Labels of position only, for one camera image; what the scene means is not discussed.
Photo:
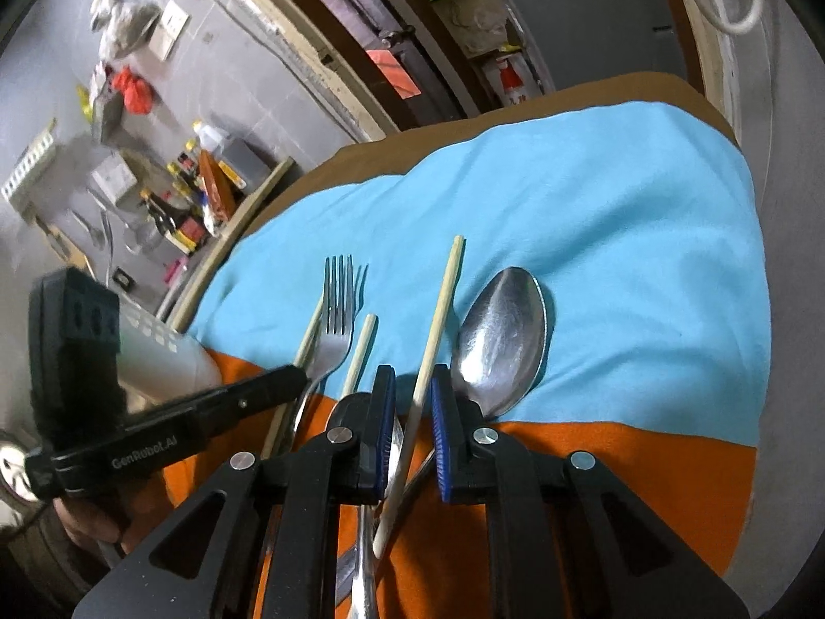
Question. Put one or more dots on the red plastic bag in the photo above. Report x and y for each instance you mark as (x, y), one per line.
(137, 94)

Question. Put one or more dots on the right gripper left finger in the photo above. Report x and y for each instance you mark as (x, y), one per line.
(260, 538)

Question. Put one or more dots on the person's left hand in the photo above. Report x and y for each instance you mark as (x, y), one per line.
(88, 526)

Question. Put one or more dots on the wooden knife board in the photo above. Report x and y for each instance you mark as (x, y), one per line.
(64, 248)

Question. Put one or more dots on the grey cabinet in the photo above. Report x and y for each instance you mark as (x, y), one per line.
(578, 41)

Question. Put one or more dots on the mesh strainer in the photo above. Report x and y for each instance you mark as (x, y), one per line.
(137, 236)

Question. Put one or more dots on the small silver spoon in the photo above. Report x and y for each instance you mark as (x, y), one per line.
(363, 586)

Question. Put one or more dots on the hanging clear plastic bag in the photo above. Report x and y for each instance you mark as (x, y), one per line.
(124, 25)

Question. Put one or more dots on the grey wall shelf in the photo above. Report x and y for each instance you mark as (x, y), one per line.
(107, 113)

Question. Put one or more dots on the white plastic utensil holder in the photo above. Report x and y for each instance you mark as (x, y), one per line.
(157, 365)

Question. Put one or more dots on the wall socket plate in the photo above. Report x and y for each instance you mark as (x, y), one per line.
(170, 26)

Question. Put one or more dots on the orange snack packet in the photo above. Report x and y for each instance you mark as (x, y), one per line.
(219, 193)

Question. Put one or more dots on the striped cloth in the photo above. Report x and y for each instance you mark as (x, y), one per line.
(612, 296)

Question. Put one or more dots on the large oil jug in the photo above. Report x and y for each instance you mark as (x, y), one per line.
(236, 159)

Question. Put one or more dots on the red white bottle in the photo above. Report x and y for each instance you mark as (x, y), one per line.
(512, 84)

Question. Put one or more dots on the wooden chopstick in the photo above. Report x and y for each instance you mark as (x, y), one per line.
(422, 382)
(301, 359)
(360, 356)

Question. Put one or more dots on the silver fork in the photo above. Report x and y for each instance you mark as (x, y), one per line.
(333, 338)

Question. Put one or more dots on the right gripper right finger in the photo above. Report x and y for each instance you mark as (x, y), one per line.
(566, 538)

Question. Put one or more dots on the white wall box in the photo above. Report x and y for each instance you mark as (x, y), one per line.
(114, 178)

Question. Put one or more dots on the dark soy sauce bottle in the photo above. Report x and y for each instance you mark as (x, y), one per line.
(177, 224)

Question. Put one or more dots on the white wall basket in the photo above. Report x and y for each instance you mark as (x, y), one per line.
(30, 167)

